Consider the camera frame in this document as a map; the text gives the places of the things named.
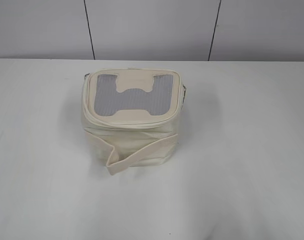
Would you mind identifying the cream canvas zipper bag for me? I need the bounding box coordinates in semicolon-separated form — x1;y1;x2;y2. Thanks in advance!
81;68;184;175

